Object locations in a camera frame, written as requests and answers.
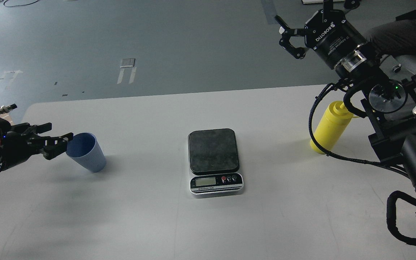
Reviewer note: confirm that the black digital kitchen scale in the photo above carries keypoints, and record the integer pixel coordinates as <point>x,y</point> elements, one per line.
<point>214,163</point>

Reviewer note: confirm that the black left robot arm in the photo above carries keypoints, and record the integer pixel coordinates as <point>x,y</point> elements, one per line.
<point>5,126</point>

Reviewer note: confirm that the seated person in dark clothes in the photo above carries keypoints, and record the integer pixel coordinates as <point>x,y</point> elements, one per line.
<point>395,38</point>

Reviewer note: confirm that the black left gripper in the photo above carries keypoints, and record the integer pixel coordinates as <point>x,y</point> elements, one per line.
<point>15,150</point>

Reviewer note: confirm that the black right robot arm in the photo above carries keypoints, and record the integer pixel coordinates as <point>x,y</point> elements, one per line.
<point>389,105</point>

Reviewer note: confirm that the yellow squeeze bottle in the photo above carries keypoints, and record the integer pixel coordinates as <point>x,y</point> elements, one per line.
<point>332,124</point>

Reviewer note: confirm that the grey office chair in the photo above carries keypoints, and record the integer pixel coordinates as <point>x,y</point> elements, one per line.
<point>406,62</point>

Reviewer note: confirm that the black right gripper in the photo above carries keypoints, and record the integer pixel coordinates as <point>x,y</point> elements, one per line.
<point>336,38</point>

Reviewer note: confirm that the blue ribbed cup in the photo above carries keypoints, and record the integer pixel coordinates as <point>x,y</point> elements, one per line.
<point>85,150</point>

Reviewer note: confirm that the grey floor socket plate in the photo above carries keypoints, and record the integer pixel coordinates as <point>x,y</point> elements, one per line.
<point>127,63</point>

